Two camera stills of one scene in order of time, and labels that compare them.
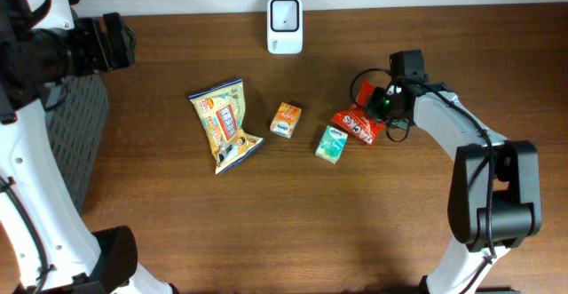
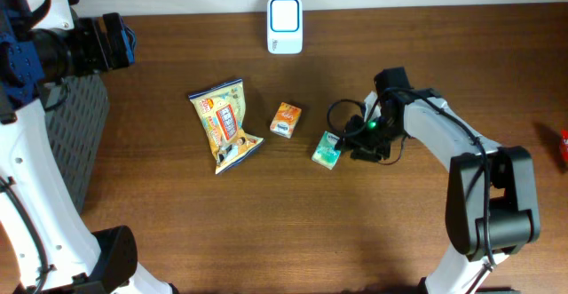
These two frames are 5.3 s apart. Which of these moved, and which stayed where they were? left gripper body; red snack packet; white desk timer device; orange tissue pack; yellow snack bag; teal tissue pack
Moved: teal tissue pack; red snack packet
Stayed: white desk timer device; yellow snack bag; left gripper body; orange tissue pack
